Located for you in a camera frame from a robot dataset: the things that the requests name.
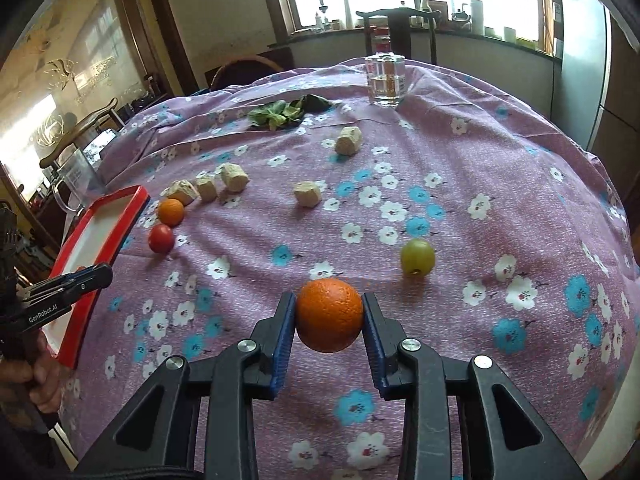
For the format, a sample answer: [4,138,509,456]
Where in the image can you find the large orange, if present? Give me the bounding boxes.
[295,278,363,353]

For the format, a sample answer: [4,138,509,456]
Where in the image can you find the green plum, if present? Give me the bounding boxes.
[400,238,436,276]

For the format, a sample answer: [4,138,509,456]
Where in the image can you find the small red tomato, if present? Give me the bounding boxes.
[148,223,175,255]

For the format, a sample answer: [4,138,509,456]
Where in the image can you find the beige corn piece long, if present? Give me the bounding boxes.
[220,162,250,193]

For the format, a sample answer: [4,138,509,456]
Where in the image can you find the person's left hand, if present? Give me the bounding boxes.
[0,332,65,414]

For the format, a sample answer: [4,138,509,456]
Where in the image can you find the red rimmed white tray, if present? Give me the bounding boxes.
[43,185,150,370]

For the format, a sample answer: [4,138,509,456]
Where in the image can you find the curved back wooden chair left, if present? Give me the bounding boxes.
[39,98,125,169]

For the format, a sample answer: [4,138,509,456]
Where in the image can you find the purple floral tablecloth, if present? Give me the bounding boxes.
[62,60,639,460]

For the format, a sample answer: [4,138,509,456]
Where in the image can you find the green leafy vegetable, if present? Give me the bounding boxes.
[247,94,334,131]

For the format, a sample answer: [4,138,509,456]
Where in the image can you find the glass liquor bottle red cap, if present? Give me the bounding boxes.
[366,26,406,108]

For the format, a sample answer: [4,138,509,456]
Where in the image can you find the round back wooden chair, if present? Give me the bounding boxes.
[209,55,283,91]

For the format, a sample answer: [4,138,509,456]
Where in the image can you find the dark wooden chair far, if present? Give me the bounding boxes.
[356,8,442,65]

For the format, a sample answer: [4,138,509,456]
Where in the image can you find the silver refrigerator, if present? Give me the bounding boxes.
[552,0,611,150]

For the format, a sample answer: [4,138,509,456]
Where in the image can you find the teapot on windowsill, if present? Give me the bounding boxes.
[449,3,472,32]

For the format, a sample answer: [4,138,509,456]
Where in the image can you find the white paper roll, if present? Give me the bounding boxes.
[470,0,485,36]

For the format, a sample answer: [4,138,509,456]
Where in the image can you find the spray bottle on windowsill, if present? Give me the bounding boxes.
[416,0,432,12]

